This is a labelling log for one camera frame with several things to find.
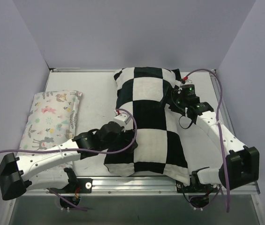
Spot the black white checkered pillowcase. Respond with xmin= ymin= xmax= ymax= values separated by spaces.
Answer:
xmin=104 ymin=67 xmax=190 ymax=186

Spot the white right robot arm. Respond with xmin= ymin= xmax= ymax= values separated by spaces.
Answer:
xmin=160 ymin=84 xmax=260 ymax=192

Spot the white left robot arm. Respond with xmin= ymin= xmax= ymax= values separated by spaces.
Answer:
xmin=0 ymin=121 xmax=137 ymax=201

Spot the animal print pillow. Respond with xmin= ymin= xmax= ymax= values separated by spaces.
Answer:
xmin=19 ymin=90 xmax=82 ymax=151

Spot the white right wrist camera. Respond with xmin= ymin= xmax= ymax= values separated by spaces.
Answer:
xmin=180 ymin=77 xmax=193 ymax=87

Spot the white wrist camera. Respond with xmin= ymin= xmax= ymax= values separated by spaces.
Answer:
xmin=180 ymin=77 xmax=193 ymax=87
xmin=114 ymin=113 xmax=131 ymax=128

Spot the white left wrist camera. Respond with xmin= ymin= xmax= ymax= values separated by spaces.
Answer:
xmin=114 ymin=113 xmax=131 ymax=128

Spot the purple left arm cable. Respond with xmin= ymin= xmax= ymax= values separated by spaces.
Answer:
xmin=0 ymin=109 xmax=137 ymax=212

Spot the aluminium right frame rail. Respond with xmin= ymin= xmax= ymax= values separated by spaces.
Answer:
xmin=209 ymin=73 xmax=235 ymax=135

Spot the aluminium frame rail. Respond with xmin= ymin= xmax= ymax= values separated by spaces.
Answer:
xmin=25 ymin=176 xmax=260 ymax=196
xmin=49 ymin=67 xmax=217 ymax=73
xmin=209 ymin=73 xmax=235 ymax=135

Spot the aluminium front frame rail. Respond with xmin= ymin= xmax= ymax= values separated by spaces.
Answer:
xmin=25 ymin=176 xmax=260 ymax=196

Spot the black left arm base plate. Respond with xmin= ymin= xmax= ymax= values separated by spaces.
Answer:
xmin=51 ymin=178 xmax=93 ymax=194

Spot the aluminium back frame rail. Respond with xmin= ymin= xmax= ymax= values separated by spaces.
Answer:
xmin=49 ymin=67 xmax=217 ymax=73

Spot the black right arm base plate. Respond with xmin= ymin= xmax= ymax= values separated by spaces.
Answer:
xmin=175 ymin=180 xmax=218 ymax=195

